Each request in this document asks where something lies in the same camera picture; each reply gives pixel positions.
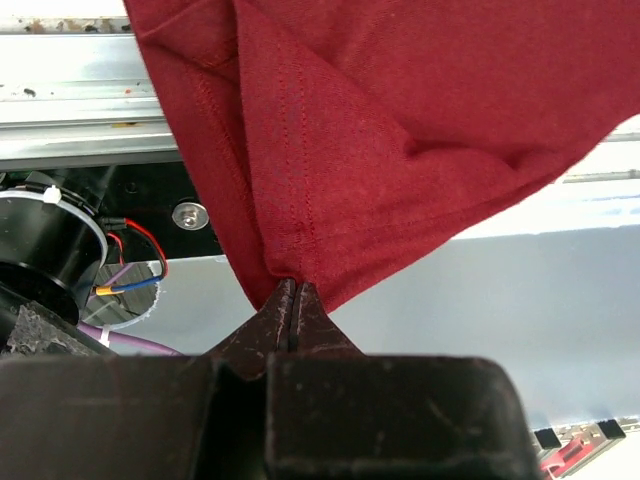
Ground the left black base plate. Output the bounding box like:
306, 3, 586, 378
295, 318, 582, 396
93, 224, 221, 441
0, 162, 226, 261

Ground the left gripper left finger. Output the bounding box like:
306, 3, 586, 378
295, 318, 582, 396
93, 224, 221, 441
1, 280, 296, 479

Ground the maroon t shirt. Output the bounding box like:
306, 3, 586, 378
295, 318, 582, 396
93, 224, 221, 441
126, 1, 639, 310

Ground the aluminium rail frame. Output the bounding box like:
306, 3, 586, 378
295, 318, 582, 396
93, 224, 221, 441
0, 14, 640, 174

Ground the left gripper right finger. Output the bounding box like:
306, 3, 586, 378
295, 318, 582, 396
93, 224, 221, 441
264, 283, 539, 479

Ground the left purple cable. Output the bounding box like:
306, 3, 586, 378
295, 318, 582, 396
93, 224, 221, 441
74, 262, 186, 357

